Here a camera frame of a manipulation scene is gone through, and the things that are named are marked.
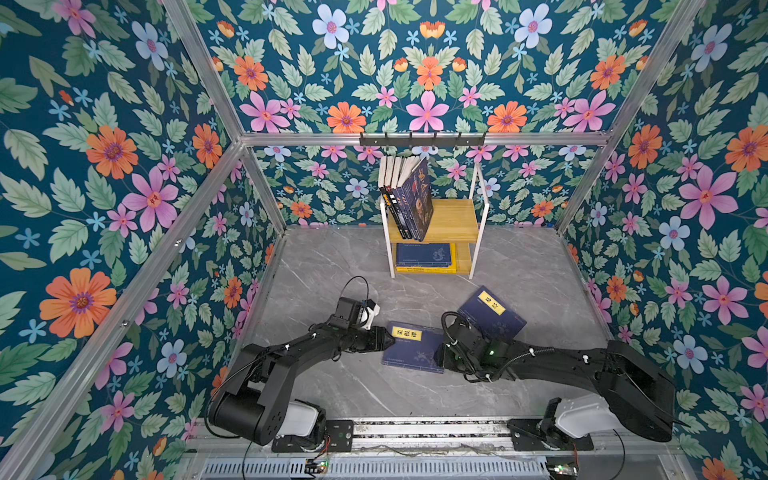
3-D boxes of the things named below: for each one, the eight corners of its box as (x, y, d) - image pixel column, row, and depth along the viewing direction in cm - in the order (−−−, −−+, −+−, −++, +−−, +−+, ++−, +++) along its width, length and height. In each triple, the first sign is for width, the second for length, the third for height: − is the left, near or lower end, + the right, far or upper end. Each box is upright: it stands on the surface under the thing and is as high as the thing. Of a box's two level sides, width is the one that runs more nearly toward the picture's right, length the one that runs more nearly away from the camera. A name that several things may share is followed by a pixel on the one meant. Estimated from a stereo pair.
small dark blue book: (500, 350, 90) (502, 347, 88) (456, 310, 99) (457, 306, 97) (527, 322, 96) (529, 319, 94) (483, 286, 105) (485, 283, 103)
